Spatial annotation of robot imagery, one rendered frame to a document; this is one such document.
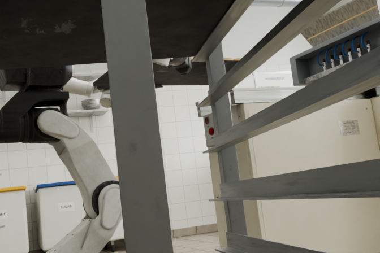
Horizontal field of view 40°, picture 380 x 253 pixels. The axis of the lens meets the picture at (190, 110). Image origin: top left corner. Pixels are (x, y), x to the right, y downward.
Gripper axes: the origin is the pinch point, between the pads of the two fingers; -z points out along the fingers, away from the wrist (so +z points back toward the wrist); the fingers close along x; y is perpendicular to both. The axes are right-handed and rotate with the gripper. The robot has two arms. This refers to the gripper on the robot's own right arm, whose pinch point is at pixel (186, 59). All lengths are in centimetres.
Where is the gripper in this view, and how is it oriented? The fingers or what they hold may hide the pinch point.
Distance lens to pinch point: 195.3
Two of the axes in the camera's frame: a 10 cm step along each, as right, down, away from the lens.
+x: -1.2, -9.8, 1.5
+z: -3.1, -1.1, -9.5
